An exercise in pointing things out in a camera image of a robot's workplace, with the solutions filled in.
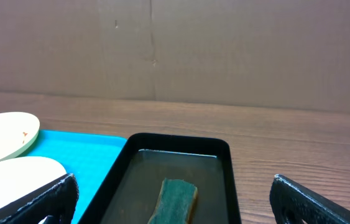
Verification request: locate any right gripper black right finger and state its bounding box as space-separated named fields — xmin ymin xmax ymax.
xmin=269 ymin=174 xmax=350 ymax=224

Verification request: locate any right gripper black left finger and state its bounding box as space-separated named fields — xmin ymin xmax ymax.
xmin=0 ymin=173 xmax=79 ymax=224

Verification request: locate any white plate with stain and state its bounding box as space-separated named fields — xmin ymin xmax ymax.
xmin=0 ymin=156 xmax=67 ymax=208

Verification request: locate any yellow-green plate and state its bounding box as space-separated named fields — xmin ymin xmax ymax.
xmin=0 ymin=112 xmax=40 ymax=161

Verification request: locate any green yellow sponge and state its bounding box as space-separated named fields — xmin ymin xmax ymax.
xmin=147 ymin=179 xmax=198 ymax=224

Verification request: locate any blue plastic tray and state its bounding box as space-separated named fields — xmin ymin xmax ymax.
xmin=21 ymin=129 xmax=127 ymax=223

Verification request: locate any black water tray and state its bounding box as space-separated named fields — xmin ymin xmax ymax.
xmin=80 ymin=133 xmax=241 ymax=223

